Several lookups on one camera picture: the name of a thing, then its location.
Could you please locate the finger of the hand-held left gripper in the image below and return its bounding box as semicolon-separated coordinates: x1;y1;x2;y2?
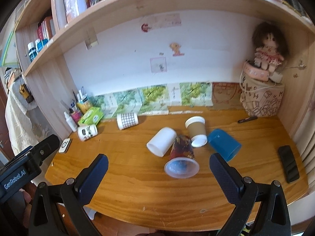
32;134;60;163

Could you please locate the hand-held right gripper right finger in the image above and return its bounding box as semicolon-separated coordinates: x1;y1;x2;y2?
209;152;292;236

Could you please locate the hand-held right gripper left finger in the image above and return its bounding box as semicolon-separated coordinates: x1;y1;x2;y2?
28;154;109;236

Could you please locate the red patterned plastic cup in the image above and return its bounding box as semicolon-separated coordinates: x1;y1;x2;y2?
164;135;200;179

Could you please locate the blue plastic cup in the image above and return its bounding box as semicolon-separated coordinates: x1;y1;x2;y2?
207;128;242;162

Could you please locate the white cup with black print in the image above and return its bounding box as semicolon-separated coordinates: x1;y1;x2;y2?
77;124;98;141

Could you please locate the brown paper cup white lid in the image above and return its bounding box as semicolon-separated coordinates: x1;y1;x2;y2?
184;116;208;148

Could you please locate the white checkered cup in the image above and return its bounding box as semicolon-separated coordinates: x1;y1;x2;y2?
116;112;139;130

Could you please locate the plain white cup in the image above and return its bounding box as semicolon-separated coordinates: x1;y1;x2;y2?
146;127;178;157

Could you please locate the person's left hand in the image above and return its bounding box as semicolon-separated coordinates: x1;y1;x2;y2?
23;190;33;229

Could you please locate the small white remote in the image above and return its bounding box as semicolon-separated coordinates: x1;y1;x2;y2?
59;139;72;153

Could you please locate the small white bottle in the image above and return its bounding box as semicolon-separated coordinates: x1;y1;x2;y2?
63;111;78;132

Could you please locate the cream lace cloth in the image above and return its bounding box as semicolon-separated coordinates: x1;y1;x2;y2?
5;79;57;155

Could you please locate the yellow and pink pen holder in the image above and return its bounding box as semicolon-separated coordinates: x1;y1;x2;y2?
70;87;91;121

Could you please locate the green tissue box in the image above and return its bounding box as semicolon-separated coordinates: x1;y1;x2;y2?
78;106;104;126

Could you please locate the small brown bag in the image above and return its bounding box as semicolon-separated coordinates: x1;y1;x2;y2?
19;84;35;104

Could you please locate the black smartphone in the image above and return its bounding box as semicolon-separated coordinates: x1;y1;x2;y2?
278;146;300;183

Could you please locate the brown drawn cardboard sheet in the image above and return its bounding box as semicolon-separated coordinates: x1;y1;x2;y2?
212;82;243;110

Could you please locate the beige patterned storage box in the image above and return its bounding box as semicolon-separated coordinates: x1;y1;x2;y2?
240;75;285;118

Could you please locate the blue bottle with white cap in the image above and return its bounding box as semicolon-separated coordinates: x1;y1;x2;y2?
35;39;47;54
28;42;37;63

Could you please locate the row of leaf print sheets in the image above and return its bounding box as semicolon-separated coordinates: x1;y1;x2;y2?
95;82;213;119

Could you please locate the pink case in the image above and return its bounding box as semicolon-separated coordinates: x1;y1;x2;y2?
242;60;270;81

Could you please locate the white charger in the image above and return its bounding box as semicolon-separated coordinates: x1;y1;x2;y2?
269;72;283;83

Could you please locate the row of red books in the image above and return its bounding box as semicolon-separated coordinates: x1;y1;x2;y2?
37;15;56;41

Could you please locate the brown-haired rag doll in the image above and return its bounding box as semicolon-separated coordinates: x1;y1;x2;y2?
251;22;289;72

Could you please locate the dried flower sprig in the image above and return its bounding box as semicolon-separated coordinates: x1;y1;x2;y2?
285;59;307;78

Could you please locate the white illustrated canister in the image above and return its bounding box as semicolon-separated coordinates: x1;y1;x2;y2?
63;0;88;24

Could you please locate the wooden bookshelf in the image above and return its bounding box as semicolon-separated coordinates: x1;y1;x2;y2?
13;0;315;153

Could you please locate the pink square wall sticker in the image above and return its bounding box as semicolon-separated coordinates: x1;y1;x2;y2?
150;57;167;73

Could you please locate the yellow cartoon wall sticker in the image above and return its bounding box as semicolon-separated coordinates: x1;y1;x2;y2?
169;42;184;57

